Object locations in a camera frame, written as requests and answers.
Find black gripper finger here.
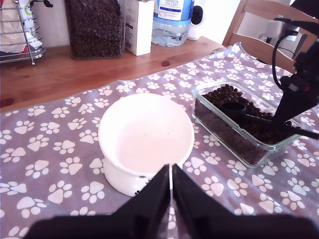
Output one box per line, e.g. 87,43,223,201
113,164,171,239
271,77,305,123
281,84,319,123
173,163,237,239

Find black plastic measuring scoop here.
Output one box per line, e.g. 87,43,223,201
220,102,319,140

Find white ceramic cat bowl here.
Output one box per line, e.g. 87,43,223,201
98,93,195,197

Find wooden chair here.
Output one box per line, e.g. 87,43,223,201
221,0,319,77

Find rectangular clear glass container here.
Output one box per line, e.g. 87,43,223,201
191,80,304,169

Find brown kibble pile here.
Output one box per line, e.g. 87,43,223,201
194,84,297,166

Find purple paw print cloth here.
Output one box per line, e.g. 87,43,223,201
0,41,319,239

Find large clear water bottle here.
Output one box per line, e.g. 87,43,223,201
151,0,194,47

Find white cardboard carton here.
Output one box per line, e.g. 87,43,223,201
124,0,155,57

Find brown kibble in jar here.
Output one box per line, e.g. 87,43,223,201
66,0,123,58

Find tall clear storage jar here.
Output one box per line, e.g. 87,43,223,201
65,0,125,60

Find white sachet green print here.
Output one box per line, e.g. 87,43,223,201
18,0,43,49

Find black clip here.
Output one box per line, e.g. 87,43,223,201
28,0,54,8

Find beige paper pouch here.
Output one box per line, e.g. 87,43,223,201
0,6,27,52

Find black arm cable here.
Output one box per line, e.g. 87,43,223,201
271,29,300,87

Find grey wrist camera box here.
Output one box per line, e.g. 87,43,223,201
267,19,300,41

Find small white round camera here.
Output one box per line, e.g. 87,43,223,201
186,0,207,41

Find chrome wire basket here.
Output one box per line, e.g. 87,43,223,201
0,0,47,66

